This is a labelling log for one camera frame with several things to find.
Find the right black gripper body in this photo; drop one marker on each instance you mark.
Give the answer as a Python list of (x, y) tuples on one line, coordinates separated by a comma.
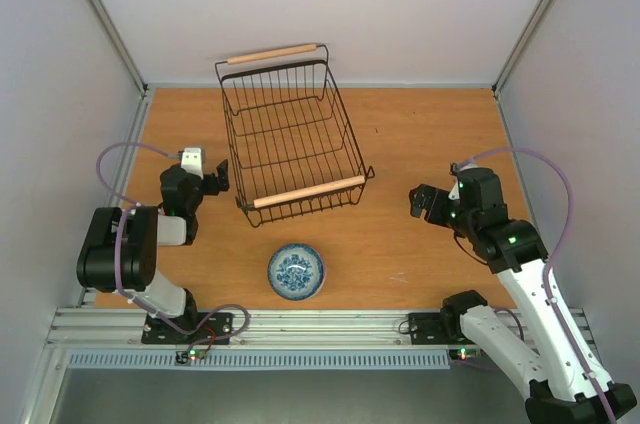
[(435, 202)]

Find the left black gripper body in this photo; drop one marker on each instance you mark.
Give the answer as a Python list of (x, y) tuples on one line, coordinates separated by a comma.
[(213, 189)]

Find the blue floral porcelain bowl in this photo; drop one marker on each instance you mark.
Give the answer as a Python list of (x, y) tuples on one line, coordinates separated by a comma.
[(296, 272)]

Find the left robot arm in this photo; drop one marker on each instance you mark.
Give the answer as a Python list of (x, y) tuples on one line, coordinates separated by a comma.
[(119, 252)]

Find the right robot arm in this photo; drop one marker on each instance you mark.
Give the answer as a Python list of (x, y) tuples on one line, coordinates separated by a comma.
[(558, 376)]

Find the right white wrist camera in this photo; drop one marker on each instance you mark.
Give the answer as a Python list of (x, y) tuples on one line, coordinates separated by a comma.
[(454, 192)]

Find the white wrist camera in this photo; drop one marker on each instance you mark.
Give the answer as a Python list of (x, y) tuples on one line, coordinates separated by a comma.
[(192, 160), (454, 192)]

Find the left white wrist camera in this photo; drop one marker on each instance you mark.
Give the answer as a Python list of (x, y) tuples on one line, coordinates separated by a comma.
[(192, 160)]

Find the black wire dish rack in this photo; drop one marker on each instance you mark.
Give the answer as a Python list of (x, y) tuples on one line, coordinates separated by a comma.
[(293, 149)]

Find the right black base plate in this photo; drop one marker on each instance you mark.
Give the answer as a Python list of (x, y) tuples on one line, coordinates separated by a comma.
[(426, 328)]

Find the aluminium mounting rail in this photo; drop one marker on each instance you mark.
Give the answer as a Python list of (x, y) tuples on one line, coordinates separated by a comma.
[(268, 329)]

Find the blue slotted cable duct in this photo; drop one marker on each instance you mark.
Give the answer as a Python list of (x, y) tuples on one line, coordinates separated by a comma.
[(261, 360)]

